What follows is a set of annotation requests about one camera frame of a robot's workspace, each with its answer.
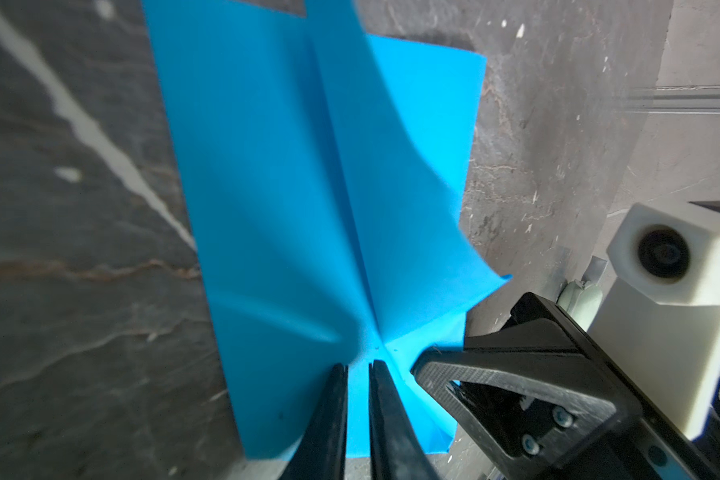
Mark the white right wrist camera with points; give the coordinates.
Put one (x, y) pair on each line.
(660, 321)

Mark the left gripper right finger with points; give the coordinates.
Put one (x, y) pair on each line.
(394, 449)

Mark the blue square paper sheet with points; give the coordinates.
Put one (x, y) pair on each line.
(323, 169)

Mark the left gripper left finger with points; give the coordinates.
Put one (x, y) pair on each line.
(321, 453)

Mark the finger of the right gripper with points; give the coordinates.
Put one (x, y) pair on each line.
(537, 397)

